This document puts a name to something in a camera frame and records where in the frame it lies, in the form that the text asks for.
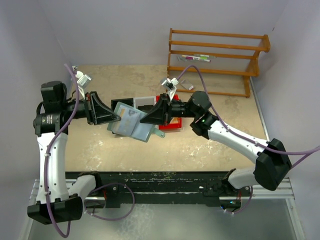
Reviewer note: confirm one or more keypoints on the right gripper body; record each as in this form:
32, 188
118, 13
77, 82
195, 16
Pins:
165, 109

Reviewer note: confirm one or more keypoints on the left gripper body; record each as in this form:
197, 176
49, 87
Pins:
88, 108

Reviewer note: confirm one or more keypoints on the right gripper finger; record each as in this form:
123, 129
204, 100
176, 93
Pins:
160, 108
155, 119

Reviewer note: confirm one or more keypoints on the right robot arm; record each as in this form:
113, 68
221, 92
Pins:
271, 165

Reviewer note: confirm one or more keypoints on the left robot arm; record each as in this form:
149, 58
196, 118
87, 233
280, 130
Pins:
50, 155

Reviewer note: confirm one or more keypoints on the red bin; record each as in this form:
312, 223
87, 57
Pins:
175, 124

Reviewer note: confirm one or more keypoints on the white bin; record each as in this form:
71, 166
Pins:
144, 103

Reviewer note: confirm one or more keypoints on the black bin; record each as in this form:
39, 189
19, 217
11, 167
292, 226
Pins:
127, 101

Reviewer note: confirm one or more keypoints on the grey clip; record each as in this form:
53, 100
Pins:
180, 58

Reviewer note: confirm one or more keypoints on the purple marker pen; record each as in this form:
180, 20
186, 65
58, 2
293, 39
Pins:
196, 58

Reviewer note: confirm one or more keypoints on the wooden shelf rack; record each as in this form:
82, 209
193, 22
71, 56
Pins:
222, 51

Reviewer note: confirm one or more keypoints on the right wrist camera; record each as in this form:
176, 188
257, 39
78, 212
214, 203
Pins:
170, 85

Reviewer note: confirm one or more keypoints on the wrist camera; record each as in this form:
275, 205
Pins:
170, 85
83, 80

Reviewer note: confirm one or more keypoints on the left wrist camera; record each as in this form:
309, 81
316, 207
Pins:
83, 80

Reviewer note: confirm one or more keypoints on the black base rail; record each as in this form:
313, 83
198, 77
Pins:
160, 187

